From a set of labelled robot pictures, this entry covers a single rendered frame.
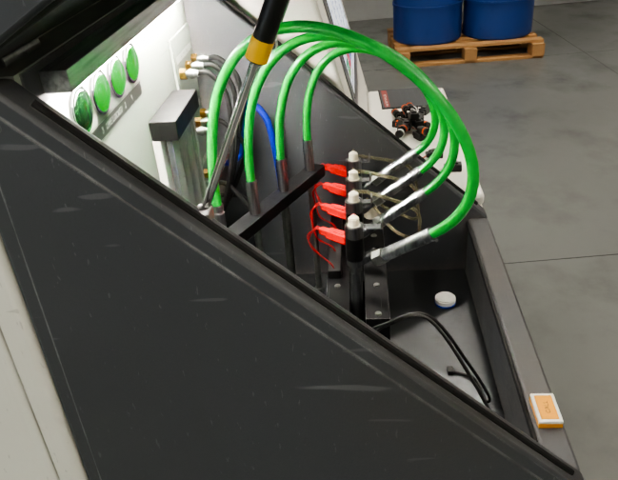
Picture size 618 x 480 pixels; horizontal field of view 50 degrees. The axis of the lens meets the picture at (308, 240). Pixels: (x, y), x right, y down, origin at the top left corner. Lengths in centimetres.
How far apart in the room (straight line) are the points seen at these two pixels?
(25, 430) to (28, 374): 9
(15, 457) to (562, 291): 233
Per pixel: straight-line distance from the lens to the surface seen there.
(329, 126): 125
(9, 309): 71
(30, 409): 80
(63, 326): 70
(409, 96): 193
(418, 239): 84
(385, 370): 68
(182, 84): 114
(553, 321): 268
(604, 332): 267
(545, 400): 93
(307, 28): 80
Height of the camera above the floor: 160
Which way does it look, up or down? 30 degrees down
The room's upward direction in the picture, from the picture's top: 5 degrees counter-clockwise
